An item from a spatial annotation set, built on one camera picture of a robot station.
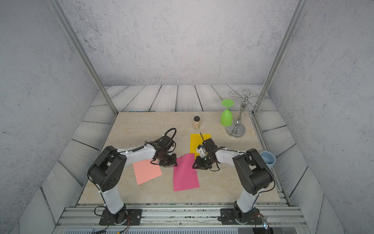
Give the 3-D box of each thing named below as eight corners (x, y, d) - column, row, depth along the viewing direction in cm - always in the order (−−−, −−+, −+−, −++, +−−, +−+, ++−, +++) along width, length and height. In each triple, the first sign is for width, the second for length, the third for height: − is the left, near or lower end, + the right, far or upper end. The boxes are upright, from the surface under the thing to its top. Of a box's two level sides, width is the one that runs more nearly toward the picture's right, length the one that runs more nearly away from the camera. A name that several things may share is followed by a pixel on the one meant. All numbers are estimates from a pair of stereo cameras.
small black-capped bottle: (195, 130, 111) (196, 121, 104) (192, 126, 114) (192, 117, 106) (200, 127, 113) (201, 118, 106) (197, 123, 116) (197, 114, 108)
